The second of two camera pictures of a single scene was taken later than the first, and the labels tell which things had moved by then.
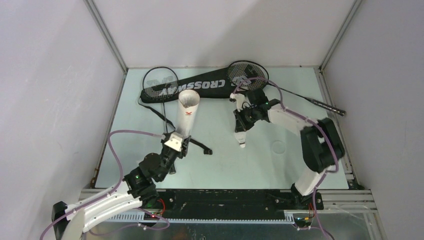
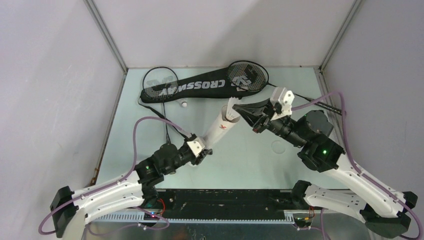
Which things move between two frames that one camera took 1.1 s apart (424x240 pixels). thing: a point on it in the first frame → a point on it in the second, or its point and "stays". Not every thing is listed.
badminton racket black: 250,75 stays
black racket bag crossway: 225,83 stays
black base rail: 234,203 stays
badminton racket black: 161,83 stays
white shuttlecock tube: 188,111 → 219,129
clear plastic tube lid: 278,147 stays
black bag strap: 206,150 stays
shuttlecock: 241,138 → 231,115
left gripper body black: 169,157 → 197,160
